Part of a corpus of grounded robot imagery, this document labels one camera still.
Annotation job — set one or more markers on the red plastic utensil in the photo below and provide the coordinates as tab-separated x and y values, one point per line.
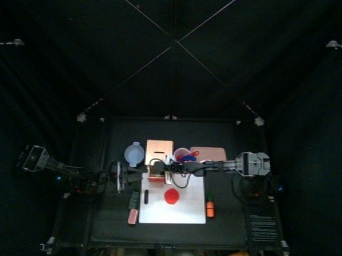
196	153

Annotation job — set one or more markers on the light blue plastic bowl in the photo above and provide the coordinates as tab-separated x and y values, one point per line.
134	154

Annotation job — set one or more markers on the pink rectangular block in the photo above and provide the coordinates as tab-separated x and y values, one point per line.
133	216

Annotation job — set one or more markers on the pink cutting board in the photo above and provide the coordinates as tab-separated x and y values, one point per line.
209	154

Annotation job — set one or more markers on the white cutting mat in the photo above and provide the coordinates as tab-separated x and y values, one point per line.
182	210

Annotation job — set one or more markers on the blue plastic spoon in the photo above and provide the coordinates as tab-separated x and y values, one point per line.
189	158

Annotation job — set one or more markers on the black slim stick tool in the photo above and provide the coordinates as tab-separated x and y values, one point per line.
146	196

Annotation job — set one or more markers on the dark green rectangular block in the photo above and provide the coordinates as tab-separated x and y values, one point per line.
134	200

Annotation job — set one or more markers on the orange toy carrot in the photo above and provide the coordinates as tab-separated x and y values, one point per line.
210	209

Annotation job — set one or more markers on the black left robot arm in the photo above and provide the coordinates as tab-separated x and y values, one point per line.
58	166

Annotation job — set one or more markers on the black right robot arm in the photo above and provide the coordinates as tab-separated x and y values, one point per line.
232	165

